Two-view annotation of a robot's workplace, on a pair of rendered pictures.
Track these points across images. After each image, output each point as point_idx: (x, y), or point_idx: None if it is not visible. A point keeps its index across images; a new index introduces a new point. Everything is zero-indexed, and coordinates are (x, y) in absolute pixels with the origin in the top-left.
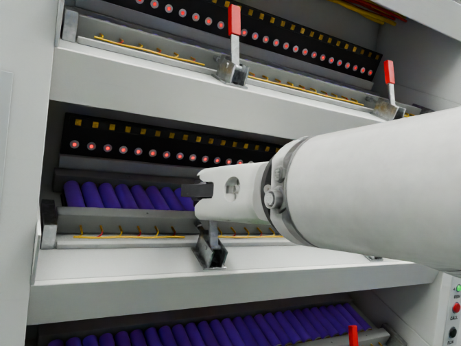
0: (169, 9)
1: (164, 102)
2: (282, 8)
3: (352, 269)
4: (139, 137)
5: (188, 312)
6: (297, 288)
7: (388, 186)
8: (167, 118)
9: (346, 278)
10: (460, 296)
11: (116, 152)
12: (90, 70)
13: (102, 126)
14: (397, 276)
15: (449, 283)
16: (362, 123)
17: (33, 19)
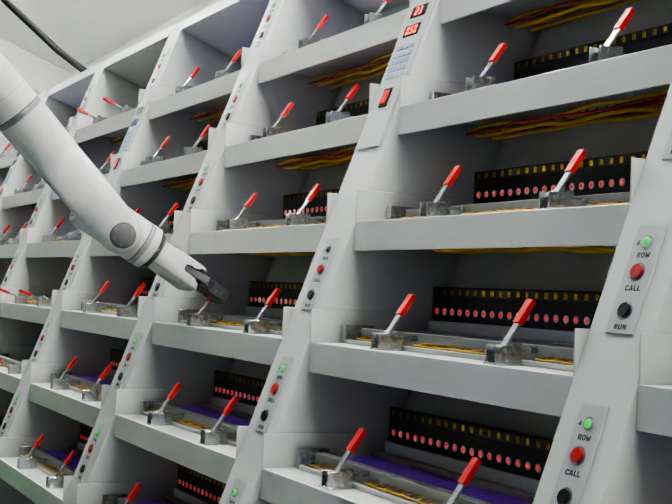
0: (306, 210)
1: (207, 245)
2: None
3: (228, 334)
4: (268, 290)
5: (245, 414)
6: (208, 345)
7: None
8: (208, 253)
9: (227, 342)
10: (282, 378)
11: (262, 302)
12: (194, 238)
13: (257, 285)
14: (253, 349)
15: (279, 362)
16: (265, 231)
17: (189, 225)
